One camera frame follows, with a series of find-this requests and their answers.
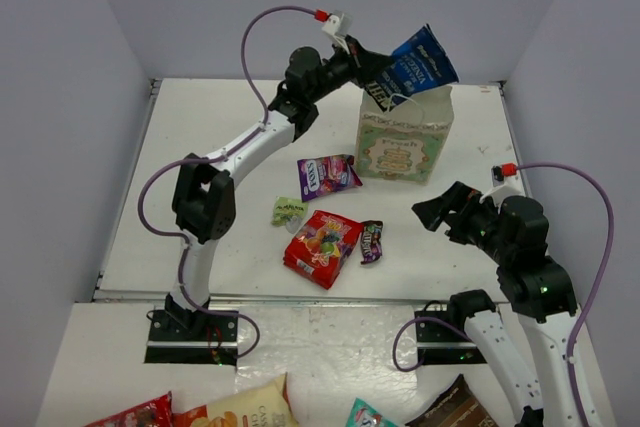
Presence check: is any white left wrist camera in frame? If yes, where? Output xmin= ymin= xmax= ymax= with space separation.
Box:
xmin=322 ymin=11 xmax=352 ymax=51

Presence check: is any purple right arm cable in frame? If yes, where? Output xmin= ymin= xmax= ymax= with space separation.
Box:
xmin=502 ymin=161 xmax=617 ymax=427

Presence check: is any small green candy packet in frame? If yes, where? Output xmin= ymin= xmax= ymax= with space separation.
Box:
xmin=271 ymin=196 xmax=308 ymax=234

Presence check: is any cream cassava chips bag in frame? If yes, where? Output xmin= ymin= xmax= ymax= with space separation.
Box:
xmin=173 ymin=374 xmax=299 ymax=427

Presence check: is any red fruit candy bag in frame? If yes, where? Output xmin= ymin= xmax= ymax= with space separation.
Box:
xmin=283 ymin=210 xmax=363 ymax=290

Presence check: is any red snack bag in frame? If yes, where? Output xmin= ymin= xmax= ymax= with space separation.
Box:
xmin=86 ymin=391 xmax=173 ymax=427

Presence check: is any blue kettle chips bag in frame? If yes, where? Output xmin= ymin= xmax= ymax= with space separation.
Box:
xmin=364 ymin=24 xmax=459 ymax=112

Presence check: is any brown m&m packet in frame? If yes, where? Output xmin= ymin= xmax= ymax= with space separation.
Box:
xmin=360 ymin=220 xmax=384 ymax=265

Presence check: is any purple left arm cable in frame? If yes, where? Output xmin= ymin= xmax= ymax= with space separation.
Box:
xmin=137 ymin=5 xmax=261 ymax=358

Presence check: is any purple foxs candy bag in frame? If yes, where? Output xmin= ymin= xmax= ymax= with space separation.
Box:
xmin=297 ymin=154 xmax=362 ymax=202

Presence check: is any decorated paper bag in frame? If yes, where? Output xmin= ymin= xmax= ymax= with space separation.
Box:
xmin=354 ymin=85 xmax=454 ymax=185

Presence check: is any dark brown snack bag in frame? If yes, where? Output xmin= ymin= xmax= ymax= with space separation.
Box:
xmin=406 ymin=374 xmax=497 ymax=427

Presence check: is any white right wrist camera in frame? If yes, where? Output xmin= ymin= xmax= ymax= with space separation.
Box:
xmin=480 ymin=163 xmax=523 ymax=207

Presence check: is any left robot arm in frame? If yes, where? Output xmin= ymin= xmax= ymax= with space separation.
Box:
xmin=165 ymin=37 xmax=393 ymax=340

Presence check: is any teal snack packet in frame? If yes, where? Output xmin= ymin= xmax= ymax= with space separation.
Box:
xmin=345 ymin=398 xmax=396 ymax=427

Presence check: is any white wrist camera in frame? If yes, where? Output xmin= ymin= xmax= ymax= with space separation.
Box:
xmin=322 ymin=11 xmax=352 ymax=51
xmin=480 ymin=163 xmax=523 ymax=207

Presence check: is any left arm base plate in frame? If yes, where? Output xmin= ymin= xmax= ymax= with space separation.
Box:
xmin=144 ymin=309 xmax=238 ymax=367

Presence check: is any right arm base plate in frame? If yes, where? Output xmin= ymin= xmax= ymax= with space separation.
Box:
xmin=415 ymin=322 xmax=486 ymax=366

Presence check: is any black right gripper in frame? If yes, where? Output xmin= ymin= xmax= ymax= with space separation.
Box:
xmin=413 ymin=180 xmax=514 ymax=265

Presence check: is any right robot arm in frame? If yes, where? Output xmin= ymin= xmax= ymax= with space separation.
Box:
xmin=412 ymin=182 xmax=604 ymax=426

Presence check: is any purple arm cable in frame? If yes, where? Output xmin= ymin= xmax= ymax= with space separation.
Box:
xmin=502 ymin=161 xmax=617 ymax=427
xmin=137 ymin=5 xmax=261 ymax=358

